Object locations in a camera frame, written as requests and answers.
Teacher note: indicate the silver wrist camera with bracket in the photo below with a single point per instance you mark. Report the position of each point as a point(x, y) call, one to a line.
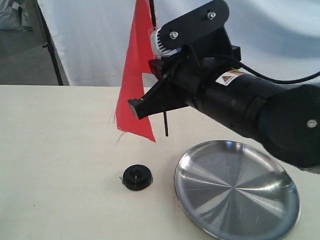
point(200, 33)

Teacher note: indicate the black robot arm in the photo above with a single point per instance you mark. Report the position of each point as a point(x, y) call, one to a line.
point(285, 121)

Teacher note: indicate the white backdrop cloth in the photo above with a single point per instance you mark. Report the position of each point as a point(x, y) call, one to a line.
point(278, 38)

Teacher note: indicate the round steel plate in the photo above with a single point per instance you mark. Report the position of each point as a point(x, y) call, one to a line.
point(233, 191)

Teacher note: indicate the red flag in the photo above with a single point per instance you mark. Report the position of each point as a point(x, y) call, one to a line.
point(138, 53)

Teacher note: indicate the white sack in background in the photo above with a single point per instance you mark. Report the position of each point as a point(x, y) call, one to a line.
point(14, 16)

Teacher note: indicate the black stand pole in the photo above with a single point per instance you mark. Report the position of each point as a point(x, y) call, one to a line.
point(49, 46)

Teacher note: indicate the black round flag base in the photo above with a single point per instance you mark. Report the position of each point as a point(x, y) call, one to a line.
point(137, 177)

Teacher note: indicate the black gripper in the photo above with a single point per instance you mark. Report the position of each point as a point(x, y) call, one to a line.
point(216, 89)

